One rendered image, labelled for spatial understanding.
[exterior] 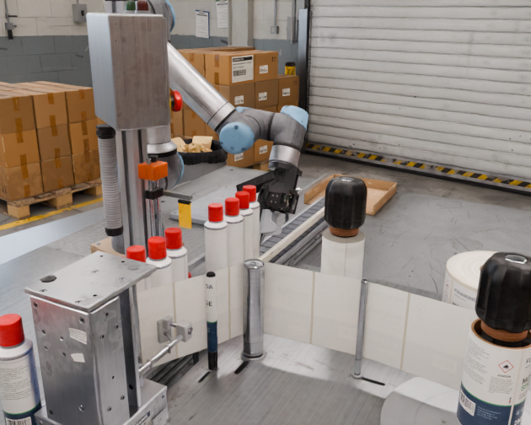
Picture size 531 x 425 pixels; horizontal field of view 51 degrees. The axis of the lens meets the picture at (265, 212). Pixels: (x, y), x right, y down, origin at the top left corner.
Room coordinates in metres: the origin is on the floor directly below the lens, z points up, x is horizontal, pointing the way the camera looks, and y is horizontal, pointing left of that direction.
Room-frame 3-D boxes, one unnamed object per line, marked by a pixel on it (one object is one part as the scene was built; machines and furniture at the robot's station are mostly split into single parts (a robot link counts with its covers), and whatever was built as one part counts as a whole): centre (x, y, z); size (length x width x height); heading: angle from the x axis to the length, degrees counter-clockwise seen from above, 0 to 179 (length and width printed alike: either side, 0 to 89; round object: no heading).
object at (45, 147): (4.56, 2.08, 0.45); 1.20 x 0.84 x 0.89; 54
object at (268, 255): (1.34, -0.04, 0.91); 1.07 x 0.01 x 0.02; 153
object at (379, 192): (1.99, -0.32, 0.85); 0.30 x 0.26 x 0.04; 153
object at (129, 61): (1.04, 0.25, 1.38); 0.17 x 0.10 x 0.19; 28
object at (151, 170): (1.07, 0.20, 1.05); 0.10 x 0.04 x 0.33; 63
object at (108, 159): (1.00, 0.29, 1.18); 0.04 x 0.04 x 0.21
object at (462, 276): (0.95, -0.45, 0.95); 0.20 x 0.20 x 0.14
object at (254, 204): (1.28, 0.04, 0.98); 0.05 x 0.05 x 0.20
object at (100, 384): (0.68, 0.24, 1.01); 0.14 x 0.13 x 0.26; 153
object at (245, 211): (1.24, 0.05, 0.98); 0.05 x 0.05 x 0.20
